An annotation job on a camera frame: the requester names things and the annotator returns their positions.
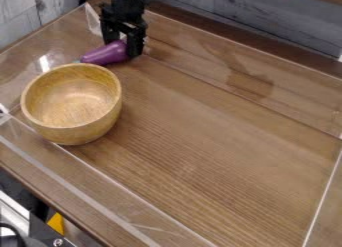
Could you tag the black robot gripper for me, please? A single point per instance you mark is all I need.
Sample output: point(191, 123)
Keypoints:
point(120, 14)

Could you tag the clear acrylic table enclosure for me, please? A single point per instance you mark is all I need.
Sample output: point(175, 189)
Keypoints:
point(224, 156)

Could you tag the brown wooden bowl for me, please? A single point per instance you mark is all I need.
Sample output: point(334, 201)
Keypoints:
point(72, 103)

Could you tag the yellow black equipment base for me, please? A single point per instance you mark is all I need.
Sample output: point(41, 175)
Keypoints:
point(29, 223)

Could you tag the purple toy eggplant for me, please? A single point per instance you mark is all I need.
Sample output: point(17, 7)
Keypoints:
point(107, 54)

